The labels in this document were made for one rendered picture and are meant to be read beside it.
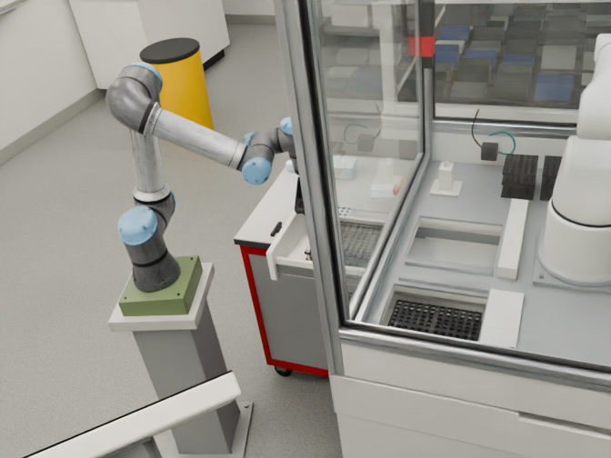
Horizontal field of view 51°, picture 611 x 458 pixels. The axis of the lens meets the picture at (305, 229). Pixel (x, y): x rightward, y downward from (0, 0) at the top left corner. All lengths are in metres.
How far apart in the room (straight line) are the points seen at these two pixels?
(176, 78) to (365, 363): 3.27
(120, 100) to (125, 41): 3.59
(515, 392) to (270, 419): 1.44
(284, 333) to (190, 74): 2.39
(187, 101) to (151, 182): 2.55
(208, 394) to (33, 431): 1.85
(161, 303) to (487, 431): 1.03
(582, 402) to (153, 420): 0.82
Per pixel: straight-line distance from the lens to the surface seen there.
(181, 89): 4.49
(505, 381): 1.39
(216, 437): 2.51
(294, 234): 2.06
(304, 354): 2.59
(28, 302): 3.67
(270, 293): 2.42
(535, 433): 1.50
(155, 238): 1.98
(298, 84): 1.08
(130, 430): 1.22
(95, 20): 5.47
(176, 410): 1.21
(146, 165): 1.99
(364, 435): 1.67
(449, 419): 1.52
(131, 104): 1.76
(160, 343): 2.18
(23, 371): 3.28
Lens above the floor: 2.08
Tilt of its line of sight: 36 degrees down
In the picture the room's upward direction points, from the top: 9 degrees counter-clockwise
